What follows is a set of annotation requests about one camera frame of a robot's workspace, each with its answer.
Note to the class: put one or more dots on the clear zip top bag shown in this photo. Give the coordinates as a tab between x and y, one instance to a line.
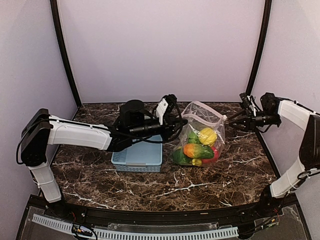
199	116

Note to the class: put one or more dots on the green toy watermelon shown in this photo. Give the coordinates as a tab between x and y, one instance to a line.
193	138

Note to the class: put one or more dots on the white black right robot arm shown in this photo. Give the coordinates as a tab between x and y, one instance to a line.
299	137

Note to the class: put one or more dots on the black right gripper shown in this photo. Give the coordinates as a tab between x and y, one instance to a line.
250	121

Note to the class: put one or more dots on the light blue plastic basket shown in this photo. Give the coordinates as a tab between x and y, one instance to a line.
142	157

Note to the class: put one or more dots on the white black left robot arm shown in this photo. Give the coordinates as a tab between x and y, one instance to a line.
45	129

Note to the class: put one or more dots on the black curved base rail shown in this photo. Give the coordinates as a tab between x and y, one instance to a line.
44	221

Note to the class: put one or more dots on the green toy bell pepper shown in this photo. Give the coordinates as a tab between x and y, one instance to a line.
178	157

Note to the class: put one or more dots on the black frame post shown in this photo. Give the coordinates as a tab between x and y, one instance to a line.
260	46
63	52

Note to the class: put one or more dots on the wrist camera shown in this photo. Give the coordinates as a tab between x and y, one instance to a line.
268	102
131	113

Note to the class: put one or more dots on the black left frame post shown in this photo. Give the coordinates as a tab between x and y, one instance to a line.
63	52

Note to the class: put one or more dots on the yellow toy banana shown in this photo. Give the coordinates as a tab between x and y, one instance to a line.
197	162

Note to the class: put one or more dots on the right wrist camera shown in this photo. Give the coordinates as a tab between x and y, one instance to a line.
268	102

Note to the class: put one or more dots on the black right frame post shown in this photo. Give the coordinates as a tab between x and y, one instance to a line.
260	46

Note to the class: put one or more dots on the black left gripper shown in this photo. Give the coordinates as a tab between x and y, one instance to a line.
172	123

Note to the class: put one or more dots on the yellow toy lemon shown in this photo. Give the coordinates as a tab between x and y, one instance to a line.
208	136

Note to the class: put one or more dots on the green orange toy mango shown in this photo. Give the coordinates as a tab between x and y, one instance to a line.
198	151

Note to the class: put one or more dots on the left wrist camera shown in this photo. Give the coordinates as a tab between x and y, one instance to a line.
131	113

